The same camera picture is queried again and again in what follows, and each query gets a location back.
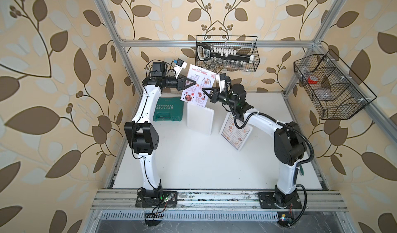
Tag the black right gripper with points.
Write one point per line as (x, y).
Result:
(214, 95)

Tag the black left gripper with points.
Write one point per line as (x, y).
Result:
(180, 83)

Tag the pink special menu sheet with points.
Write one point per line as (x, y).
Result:
(204, 79)

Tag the white Dim Sum Inn menu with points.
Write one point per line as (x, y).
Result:
(236, 134)

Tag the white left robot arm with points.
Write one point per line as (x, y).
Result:
(142, 137)

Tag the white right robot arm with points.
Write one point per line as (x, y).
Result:
(290, 145)

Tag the black tool in basket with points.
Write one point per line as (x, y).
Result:
(205, 53)

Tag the green plastic tool case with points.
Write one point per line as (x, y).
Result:
(169, 109)

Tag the red object in basket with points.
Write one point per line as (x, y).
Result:
(312, 80)

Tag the black wire basket back wall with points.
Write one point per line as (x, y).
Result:
(242, 44)

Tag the black wire basket wall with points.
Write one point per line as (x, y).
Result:
(341, 93)
(242, 44)

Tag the black wire basket right wall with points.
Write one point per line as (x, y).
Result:
(341, 93)

